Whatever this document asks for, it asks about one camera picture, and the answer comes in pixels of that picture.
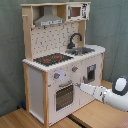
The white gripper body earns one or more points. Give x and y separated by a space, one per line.
89 89

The toy oven door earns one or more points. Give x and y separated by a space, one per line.
64 98

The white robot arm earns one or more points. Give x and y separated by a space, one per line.
116 97

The wooden toy kitchen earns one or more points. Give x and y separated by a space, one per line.
40 84

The grey ice dispenser panel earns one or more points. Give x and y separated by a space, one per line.
91 73

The right stove knob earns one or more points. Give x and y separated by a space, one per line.
74 69

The stove knob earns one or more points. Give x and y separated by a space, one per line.
56 75
74 69

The left stove knob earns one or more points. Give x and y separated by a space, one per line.
56 75

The grey toy sink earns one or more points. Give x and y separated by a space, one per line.
79 51

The black toy faucet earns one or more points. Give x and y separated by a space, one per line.
72 41

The black stovetop red burners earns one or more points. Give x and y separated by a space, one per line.
52 59

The white toy microwave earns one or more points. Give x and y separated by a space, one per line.
78 11

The grey range hood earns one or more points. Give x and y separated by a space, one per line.
48 18

